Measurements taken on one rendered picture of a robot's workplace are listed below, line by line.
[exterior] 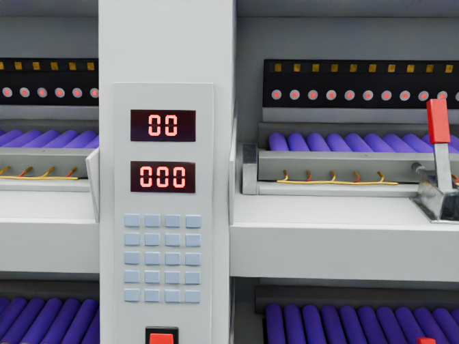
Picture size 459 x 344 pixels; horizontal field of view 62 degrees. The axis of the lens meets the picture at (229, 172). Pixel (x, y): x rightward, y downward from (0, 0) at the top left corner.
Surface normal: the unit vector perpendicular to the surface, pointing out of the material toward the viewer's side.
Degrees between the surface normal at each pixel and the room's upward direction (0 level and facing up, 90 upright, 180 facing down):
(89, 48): 90
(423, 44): 90
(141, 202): 90
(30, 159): 110
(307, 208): 20
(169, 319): 90
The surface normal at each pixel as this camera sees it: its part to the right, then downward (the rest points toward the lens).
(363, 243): -0.04, 0.39
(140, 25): -0.03, 0.05
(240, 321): 0.00, -0.92
